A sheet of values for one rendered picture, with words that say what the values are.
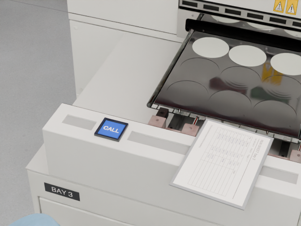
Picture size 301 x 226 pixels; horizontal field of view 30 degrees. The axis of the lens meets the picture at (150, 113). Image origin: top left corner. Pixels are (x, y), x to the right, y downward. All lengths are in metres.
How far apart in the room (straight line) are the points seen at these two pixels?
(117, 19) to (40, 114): 1.10
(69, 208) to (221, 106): 0.44
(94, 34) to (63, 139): 0.68
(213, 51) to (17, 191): 1.18
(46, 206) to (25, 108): 1.44
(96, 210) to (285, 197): 0.45
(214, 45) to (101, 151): 0.54
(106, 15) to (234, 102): 0.57
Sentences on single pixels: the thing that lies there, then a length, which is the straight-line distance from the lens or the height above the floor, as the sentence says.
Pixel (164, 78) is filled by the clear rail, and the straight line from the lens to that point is 1.43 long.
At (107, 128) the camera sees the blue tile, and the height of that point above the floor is 0.96.
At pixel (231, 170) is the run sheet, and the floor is 0.97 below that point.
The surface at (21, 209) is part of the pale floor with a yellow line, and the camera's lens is 2.34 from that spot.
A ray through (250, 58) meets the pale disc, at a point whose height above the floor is 0.90.
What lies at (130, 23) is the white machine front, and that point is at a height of 0.85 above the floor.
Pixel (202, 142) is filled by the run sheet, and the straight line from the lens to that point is 1.15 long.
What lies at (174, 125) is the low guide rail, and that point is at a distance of 1.37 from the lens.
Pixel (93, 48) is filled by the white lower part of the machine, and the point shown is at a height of 0.73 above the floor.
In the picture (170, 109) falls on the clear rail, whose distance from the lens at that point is 1.33.
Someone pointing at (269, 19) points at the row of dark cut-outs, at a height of 0.95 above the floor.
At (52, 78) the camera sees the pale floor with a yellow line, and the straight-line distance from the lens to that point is 2.96.
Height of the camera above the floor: 1.76
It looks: 40 degrees down
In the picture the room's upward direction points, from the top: 1 degrees clockwise
